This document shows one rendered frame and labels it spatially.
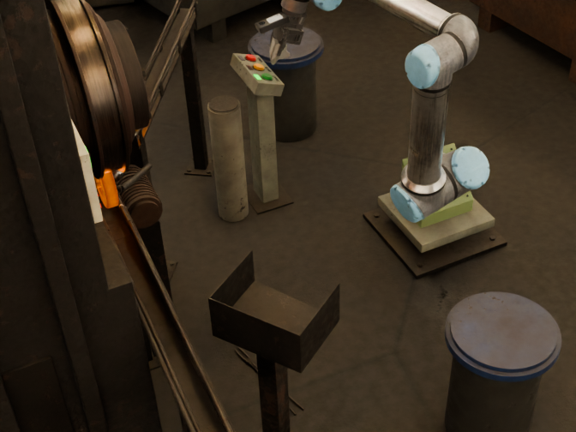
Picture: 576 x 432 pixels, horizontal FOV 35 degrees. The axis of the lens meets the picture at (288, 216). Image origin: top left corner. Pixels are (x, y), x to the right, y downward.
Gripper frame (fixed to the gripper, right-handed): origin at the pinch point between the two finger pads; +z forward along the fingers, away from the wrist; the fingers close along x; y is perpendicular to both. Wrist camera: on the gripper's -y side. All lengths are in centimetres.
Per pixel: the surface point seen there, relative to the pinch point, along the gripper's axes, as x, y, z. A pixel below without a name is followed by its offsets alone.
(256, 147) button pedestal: 5.2, 8.2, 39.3
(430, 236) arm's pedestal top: -56, 53, 38
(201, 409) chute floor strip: -130, -70, 30
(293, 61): 34.2, 31.0, 15.0
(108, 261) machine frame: -100, -88, 9
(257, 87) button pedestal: -4.7, -5.2, 8.6
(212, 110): 1.5, -17.0, 21.8
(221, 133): -1.7, -12.5, 29.5
